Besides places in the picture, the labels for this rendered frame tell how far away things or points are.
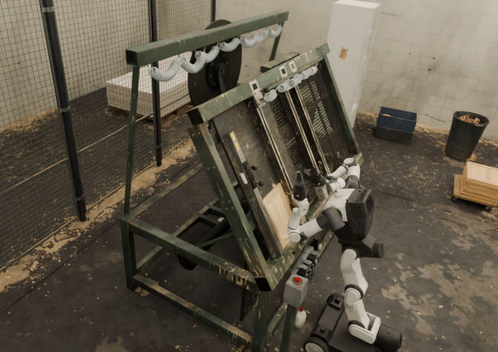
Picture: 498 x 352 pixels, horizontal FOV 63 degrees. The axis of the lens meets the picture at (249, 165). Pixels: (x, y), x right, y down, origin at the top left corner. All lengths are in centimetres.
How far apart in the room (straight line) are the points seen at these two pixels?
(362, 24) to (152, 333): 489
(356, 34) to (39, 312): 524
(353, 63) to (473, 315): 383
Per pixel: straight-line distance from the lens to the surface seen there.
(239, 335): 340
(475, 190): 584
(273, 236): 291
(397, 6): 772
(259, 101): 295
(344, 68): 657
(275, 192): 303
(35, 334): 387
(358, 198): 281
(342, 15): 645
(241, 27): 363
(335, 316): 364
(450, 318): 431
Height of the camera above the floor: 289
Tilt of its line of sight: 30 degrees down
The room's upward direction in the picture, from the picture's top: 5 degrees clockwise
